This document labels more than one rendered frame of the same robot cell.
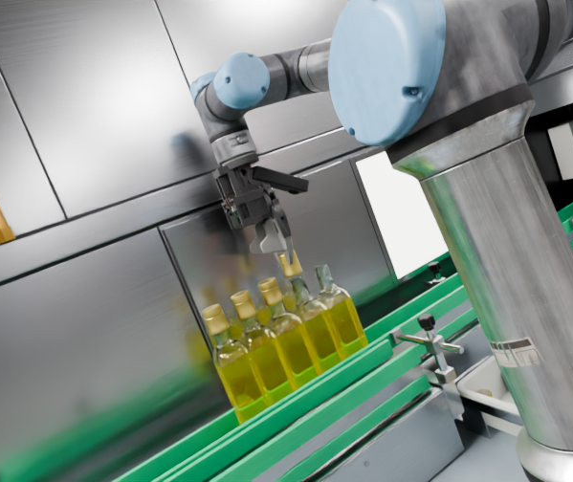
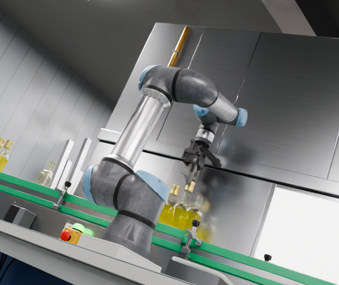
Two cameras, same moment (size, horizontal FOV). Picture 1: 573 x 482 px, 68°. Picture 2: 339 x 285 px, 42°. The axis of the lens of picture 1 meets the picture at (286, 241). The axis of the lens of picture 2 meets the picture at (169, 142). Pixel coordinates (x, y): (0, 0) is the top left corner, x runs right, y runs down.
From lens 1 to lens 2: 1.51 m
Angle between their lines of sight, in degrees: 58
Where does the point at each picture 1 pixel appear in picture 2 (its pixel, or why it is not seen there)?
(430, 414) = (165, 255)
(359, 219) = (255, 212)
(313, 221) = (231, 196)
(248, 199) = (189, 151)
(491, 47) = (154, 78)
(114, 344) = not seen: hidden behind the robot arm
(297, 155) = (248, 167)
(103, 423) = not seen: hidden behind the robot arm
